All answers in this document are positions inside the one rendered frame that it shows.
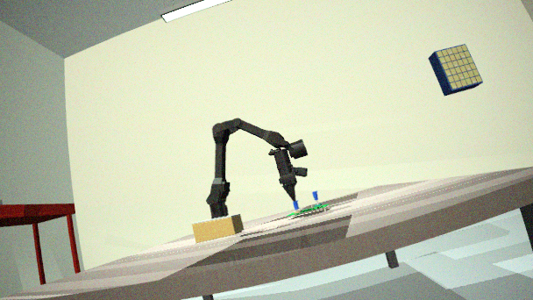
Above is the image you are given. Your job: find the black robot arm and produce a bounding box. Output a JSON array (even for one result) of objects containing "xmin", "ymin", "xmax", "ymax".
[{"xmin": 206, "ymin": 118, "xmax": 308, "ymax": 219}]

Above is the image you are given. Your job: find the green circuit board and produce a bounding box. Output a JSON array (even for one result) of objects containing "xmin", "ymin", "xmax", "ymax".
[{"xmin": 286, "ymin": 190, "xmax": 330, "ymax": 217}]

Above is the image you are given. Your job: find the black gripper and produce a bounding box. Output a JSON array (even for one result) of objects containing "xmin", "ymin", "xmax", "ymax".
[{"xmin": 277, "ymin": 161, "xmax": 297, "ymax": 201}]

